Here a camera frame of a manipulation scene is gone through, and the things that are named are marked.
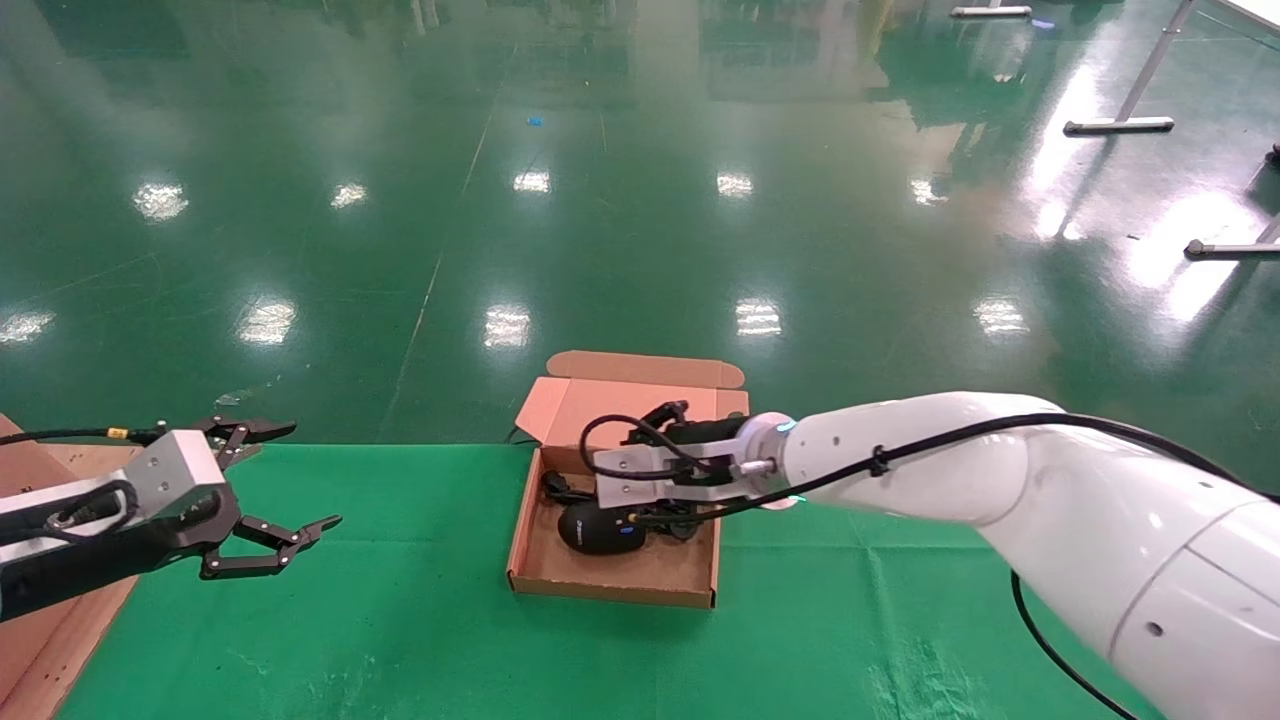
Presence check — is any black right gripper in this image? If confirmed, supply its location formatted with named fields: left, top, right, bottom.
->
left=625, top=400, right=753, bottom=542

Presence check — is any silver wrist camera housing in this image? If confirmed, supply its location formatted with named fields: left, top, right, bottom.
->
left=0, top=430, right=227, bottom=546
left=593, top=440, right=766, bottom=508

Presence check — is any dark table foot bar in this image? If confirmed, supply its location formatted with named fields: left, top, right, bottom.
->
left=1184, top=215, right=1280, bottom=262

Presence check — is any white table leg with foot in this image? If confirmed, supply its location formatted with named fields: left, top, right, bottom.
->
left=1063, top=0, right=1196, bottom=137

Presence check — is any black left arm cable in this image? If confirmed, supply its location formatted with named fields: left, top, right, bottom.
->
left=0, top=424, right=169, bottom=531

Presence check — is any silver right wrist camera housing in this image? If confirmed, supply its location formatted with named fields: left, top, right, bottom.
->
left=593, top=440, right=766, bottom=508

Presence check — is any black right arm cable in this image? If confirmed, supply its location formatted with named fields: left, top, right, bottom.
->
left=580, top=412, right=1280, bottom=720

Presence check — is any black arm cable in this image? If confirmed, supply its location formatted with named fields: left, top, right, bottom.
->
left=580, top=412, right=1280, bottom=720
left=0, top=424, right=169, bottom=531

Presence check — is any open brown cardboard box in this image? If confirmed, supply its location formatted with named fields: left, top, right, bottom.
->
left=507, top=350, right=750, bottom=609

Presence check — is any green table cloth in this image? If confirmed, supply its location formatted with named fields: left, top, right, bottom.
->
left=55, top=444, right=1166, bottom=720

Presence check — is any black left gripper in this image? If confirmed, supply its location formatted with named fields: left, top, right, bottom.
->
left=0, top=417, right=343, bottom=623

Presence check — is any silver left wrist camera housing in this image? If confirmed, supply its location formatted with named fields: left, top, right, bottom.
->
left=0, top=430, right=227, bottom=546

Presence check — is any black computer mouse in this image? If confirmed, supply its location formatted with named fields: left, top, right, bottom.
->
left=543, top=468, right=651, bottom=555

